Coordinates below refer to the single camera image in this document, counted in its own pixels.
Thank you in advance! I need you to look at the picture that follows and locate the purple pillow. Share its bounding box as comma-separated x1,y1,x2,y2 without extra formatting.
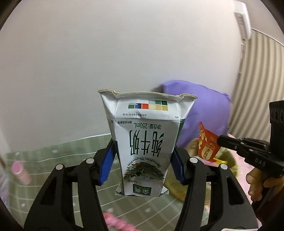
152,80,231,148

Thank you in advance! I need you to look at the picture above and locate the beige striped curtain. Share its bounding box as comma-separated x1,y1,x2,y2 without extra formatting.
229,29,283,141

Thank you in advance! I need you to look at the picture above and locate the white air conditioner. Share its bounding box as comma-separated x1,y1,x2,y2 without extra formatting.
233,1,252,40

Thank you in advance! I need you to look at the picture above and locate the green checked blanket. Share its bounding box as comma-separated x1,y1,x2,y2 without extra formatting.
1,135,182,230

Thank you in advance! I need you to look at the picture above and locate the right bare hand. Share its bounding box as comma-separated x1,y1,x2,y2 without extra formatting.
246,168,283,202

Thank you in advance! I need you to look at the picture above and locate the pink round bottle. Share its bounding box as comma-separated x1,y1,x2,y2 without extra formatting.
11,161,32,185

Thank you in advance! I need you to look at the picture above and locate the yellow-green trash bag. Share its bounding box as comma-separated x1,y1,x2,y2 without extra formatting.
165,138,230,205

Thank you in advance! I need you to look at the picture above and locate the white milk carton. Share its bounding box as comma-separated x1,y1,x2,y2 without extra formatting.
99,90,197,197

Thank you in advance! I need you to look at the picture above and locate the pink floral wrapper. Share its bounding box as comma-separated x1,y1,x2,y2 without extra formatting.
103,212,138,231

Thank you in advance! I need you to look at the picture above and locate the red snack wrapper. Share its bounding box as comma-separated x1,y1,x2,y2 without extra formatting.
198,122,220,162

